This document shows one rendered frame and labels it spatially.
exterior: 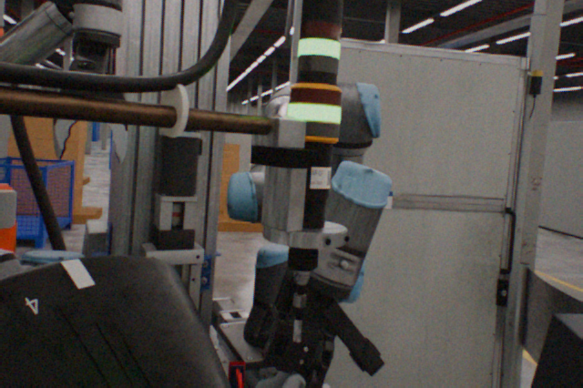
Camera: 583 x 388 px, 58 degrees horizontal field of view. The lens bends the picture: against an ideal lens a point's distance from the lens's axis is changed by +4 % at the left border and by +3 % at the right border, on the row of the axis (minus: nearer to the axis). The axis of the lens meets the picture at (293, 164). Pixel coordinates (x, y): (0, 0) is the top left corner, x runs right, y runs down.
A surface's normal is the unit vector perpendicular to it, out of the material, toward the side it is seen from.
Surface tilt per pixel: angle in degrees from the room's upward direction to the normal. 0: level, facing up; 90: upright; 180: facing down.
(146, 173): 90
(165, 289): 32
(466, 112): 90
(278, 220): 90
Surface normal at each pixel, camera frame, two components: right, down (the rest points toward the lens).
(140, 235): 0.41, 0.08
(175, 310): 0.53, -0.80
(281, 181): -0.68, -0.01
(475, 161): 0.21, 0.07
